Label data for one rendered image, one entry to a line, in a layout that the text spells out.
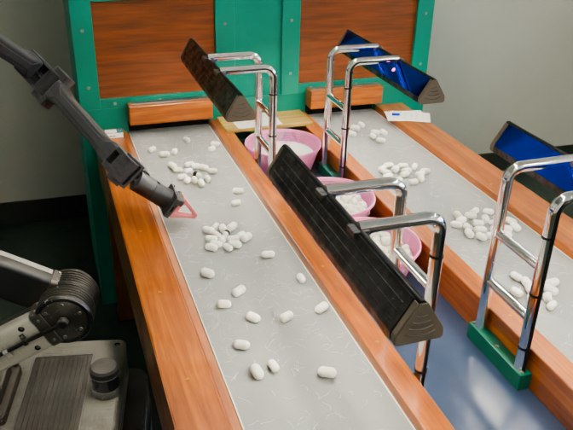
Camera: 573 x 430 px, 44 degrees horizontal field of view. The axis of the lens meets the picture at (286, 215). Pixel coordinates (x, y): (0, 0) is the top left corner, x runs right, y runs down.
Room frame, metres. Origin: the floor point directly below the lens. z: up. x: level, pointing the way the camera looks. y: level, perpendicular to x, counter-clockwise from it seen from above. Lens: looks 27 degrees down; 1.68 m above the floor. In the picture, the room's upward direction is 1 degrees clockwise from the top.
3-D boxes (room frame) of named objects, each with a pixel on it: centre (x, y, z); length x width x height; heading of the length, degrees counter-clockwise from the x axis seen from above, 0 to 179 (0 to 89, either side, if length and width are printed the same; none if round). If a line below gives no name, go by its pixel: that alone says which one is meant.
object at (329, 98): (2.19, -0.23, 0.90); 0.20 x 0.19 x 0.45; 19
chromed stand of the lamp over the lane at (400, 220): (1.15, -0.17, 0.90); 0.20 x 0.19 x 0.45; 19
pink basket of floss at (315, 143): (2.29, 0.02, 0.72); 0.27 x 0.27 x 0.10
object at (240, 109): (2.04, 0.23, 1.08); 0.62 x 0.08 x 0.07; 19
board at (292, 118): (2.50, 0.09, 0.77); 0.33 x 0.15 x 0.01; 109
